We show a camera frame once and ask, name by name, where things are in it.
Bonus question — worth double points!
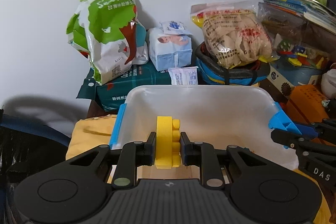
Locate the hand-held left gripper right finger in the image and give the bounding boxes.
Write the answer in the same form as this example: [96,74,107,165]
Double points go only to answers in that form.
[180,132,263,188]

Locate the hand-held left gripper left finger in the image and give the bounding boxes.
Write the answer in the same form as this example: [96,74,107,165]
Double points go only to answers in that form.
[64,132,157,189]

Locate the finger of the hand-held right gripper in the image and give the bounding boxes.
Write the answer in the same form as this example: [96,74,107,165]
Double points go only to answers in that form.
[291,118,336,139]
[271,129,336,150]

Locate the yellow toy building block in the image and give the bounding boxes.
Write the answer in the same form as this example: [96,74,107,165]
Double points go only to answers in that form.
[154,116,182,169]

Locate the translucent plastic container blue clips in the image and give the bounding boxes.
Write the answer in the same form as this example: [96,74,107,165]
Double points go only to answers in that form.
[110,85,302,172]

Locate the orange box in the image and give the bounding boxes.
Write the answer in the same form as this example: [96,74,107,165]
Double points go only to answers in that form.
[285,84,332,125]

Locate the white figurine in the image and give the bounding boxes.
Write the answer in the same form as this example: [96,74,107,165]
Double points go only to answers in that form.
[321,63,336,100]

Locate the yellow cloth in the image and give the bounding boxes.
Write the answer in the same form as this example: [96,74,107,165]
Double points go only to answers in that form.
[66,114,124,161]

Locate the colourful wooden puzzle box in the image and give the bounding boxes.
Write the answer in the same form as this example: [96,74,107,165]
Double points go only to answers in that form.
[268,39,332,97]

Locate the dark green tissue pack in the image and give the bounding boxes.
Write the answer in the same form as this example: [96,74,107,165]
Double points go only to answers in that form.
[76,61,202,112]

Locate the small white sachet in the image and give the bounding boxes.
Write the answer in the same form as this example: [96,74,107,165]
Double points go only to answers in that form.
[168,66,199,86]

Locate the blue and black basket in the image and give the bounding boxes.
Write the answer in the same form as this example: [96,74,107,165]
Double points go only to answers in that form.
[194,42,271,86]

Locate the silver foil bag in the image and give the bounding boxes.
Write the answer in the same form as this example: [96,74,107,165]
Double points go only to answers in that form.
[131,42,150,65]

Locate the blue white baby wipes pack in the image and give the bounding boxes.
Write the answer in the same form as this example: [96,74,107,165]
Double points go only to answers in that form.
[148,27,194,71]

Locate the clear plastic toy case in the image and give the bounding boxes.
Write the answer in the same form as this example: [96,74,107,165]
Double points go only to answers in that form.
[257,1,336,59]

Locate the clear bag of rice crackers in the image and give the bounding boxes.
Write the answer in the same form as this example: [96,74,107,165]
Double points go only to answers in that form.
[190,1,280,69]

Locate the small blue white wipe packet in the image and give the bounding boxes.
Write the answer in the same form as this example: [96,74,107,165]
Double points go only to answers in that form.
[160,20,193,36]

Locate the dark blue seat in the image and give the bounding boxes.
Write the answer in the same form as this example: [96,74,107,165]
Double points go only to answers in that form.
[0,109,71,148]

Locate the green and white snack bag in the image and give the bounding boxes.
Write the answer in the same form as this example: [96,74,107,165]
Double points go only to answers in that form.
[66,0,139,85]

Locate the stack of picture books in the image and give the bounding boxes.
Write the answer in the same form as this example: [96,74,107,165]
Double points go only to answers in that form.
[257,0,336,36]

